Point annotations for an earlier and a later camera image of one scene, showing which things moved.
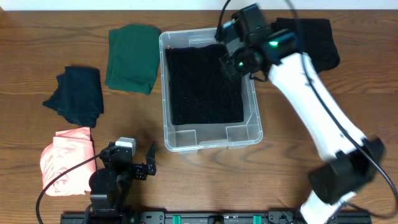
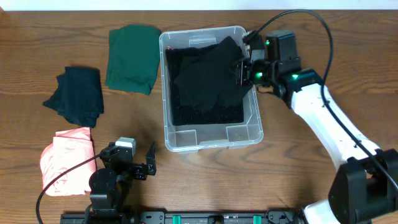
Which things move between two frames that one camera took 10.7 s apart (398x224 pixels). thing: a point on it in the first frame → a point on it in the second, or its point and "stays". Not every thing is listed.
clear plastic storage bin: [207, 137] stays
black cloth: [314, 37] → [208, 80]
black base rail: [208, 217] stays
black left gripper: [140, 169] stays
